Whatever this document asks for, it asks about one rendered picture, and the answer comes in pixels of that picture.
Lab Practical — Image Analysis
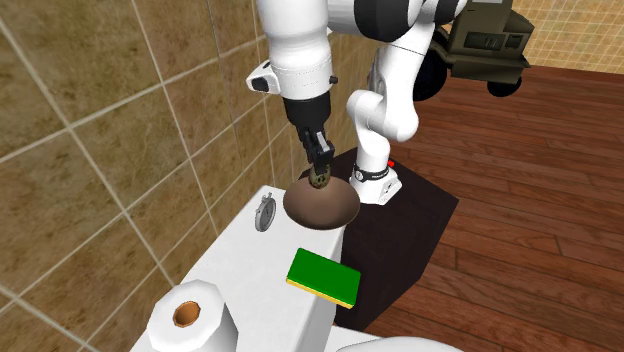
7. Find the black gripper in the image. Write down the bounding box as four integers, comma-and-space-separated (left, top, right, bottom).
283, 91, 337, 170

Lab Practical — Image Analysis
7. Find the brown squat vase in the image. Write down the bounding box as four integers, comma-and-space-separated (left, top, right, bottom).
283, 165, 361, 231

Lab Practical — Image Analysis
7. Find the silver stopwatch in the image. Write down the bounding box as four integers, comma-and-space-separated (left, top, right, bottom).
254, 192, 278, 233

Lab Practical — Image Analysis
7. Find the dark robot stand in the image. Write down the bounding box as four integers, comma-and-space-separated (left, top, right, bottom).
333, 147, 460, 333

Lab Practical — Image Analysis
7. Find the green and yellow sponge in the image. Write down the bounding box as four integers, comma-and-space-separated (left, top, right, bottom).
285, 247, 362, 310

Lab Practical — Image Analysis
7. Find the olive toy truck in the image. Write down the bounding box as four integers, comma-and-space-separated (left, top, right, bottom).
413, 0, 533, 103

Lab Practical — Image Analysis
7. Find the white toilet paper roll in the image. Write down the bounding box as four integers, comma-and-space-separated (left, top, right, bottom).
147, 279, 239, 352

